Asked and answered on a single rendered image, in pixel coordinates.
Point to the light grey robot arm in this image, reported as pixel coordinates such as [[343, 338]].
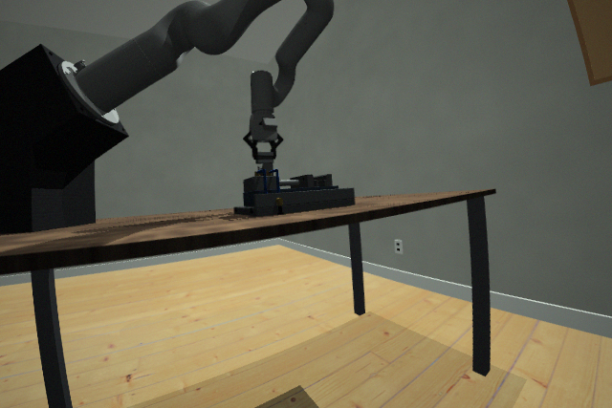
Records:
[[213, 29]]

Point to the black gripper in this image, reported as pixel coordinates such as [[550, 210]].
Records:
[[258, 134]]

